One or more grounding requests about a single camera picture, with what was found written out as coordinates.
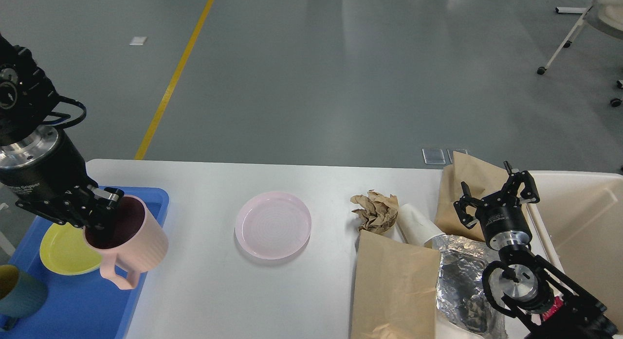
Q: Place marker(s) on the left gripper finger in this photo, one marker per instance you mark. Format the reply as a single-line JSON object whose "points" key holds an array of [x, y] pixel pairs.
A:
{"points": [[91, 208], [60, 211]]}

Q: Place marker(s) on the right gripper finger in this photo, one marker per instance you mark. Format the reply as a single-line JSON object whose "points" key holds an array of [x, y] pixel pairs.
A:
{"points": [[467, 200], [520, 188]]}

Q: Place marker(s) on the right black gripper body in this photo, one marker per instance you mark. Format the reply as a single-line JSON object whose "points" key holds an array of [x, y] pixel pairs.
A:
{"points": [[503, 223]]}

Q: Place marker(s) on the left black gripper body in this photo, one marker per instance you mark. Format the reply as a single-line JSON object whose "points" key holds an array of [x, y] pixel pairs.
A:
{"points": [[43, 165]]}

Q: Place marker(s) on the pink mug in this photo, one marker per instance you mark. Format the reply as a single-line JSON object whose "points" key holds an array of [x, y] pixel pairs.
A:
{"points": [[133, 244]]}

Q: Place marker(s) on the teal green mug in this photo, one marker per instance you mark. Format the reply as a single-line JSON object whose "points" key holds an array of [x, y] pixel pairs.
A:
{"points": [[21, 295]]}

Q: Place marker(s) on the pink plate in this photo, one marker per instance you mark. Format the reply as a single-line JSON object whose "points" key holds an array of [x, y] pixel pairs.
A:
{"points": [[273, 225]]}

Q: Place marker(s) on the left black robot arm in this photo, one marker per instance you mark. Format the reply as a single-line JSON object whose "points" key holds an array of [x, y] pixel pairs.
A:
{"points": [[29, 98]]}

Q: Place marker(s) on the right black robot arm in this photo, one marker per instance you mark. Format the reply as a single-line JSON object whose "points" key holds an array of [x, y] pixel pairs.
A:
{"points": [[522, 284]]}

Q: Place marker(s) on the yellow plate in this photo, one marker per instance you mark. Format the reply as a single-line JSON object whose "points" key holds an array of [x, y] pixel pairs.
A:
{"points": [[63, 250]]}

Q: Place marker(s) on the rear brown paper bag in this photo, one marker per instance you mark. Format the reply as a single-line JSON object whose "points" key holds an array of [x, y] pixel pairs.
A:
{"points": [[484, 180]]}

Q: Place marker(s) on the brown paper bag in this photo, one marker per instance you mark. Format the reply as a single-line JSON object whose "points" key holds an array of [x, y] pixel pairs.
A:
{"points": [[484, 180], [395, 290]]}

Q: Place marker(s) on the white paper cup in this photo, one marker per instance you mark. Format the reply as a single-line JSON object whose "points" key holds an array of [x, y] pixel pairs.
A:
{"points": [[415, 227]]}

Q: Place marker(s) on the beige plastic bin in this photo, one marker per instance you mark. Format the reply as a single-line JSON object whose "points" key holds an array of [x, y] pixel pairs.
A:
{"points": [[579, 219]]}

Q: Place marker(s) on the clear floor plate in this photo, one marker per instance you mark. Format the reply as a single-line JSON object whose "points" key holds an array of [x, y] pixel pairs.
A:
{"points": [[440, 156]]}

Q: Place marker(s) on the crumpled brown paper ball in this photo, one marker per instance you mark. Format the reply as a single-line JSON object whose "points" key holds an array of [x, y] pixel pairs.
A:
{"points": [[377, 213]]}

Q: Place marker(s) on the crumpled aluminium foil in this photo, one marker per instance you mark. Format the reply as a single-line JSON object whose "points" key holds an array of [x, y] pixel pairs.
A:
{"points": [[460, 293]]}

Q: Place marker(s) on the blue plastic tray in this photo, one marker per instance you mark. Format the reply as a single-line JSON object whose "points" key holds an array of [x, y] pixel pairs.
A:
{"points": [[77, 307]]}

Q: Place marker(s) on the front brown paper bag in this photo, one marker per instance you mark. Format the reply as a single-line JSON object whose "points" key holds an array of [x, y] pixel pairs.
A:
{"points": [[395, 290]]}

